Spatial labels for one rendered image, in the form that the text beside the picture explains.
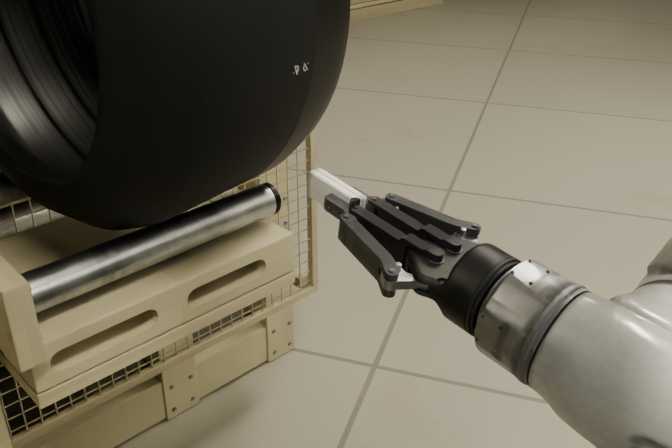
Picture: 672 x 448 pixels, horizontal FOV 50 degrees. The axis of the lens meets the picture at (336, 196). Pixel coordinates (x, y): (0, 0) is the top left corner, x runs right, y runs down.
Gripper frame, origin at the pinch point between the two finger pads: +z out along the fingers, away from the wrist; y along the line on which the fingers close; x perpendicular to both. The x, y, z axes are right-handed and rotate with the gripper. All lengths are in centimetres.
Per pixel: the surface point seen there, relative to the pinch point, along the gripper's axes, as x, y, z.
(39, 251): 27, 14, 43
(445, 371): 106, -88, 34
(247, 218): 13.8, -3.2, 18.1
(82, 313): 17.2, 19.7, 17.5
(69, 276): 12.4, 20.2, 18.5
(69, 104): 10, 3, 53
